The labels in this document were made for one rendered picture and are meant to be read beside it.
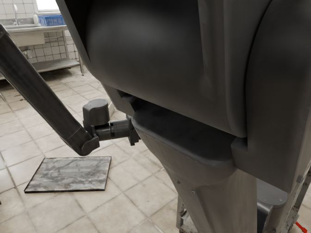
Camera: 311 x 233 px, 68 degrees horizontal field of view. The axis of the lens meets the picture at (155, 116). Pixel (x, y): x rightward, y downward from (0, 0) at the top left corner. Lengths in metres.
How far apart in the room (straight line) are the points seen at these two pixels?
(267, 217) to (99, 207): 1.49
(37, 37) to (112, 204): 3.16
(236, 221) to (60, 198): 1.77
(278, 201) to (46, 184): 1.82
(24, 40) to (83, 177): 2.77
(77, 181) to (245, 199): 1.83
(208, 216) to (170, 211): 1.53
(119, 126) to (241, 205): 0.54
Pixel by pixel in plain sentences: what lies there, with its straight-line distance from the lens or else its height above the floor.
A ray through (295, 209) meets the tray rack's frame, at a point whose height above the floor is 0.15.
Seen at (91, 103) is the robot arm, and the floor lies 1.05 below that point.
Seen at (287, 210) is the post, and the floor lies 0.66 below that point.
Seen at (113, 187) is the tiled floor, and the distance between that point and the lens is 1.89.
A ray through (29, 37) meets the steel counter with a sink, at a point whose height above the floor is 0.74.
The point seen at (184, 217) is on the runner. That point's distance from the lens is 1.40.
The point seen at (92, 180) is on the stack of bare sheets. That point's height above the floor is 0.02.
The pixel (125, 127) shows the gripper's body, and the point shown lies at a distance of 0.69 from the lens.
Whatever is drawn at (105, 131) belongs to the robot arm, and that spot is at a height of 0.97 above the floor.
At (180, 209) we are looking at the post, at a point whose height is 0.29.
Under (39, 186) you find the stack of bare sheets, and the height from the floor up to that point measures 0.02.
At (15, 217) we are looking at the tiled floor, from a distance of 1.93.
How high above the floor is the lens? 1.32
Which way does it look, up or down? 28 degrees down
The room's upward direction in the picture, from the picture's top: straight up
